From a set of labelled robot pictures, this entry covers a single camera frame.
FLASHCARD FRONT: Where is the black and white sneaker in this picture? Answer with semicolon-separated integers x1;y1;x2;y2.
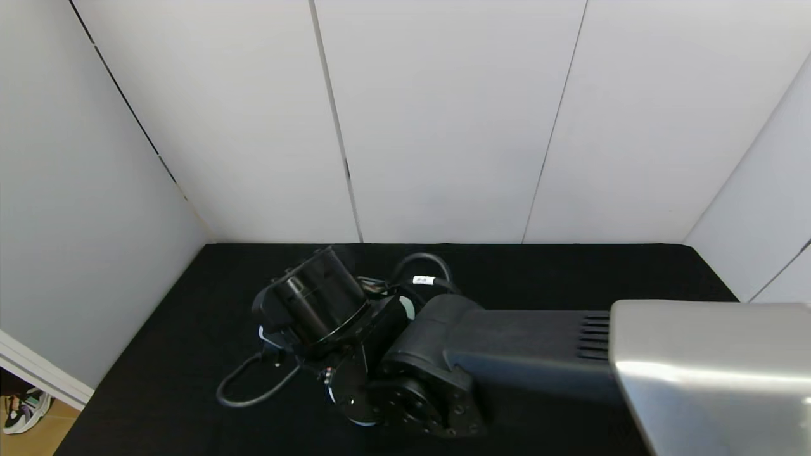
3;389;53;435

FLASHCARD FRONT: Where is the white wall base trim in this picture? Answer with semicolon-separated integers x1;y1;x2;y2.
0;329;96;411

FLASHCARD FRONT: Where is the black camera cable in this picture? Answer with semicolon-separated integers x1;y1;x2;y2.
216;351;302;408

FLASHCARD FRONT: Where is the black cable with white label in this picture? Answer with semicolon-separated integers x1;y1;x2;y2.
388;252;458;295

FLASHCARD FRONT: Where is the light blue plastic cup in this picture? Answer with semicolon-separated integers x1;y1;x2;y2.
326;379;385;427

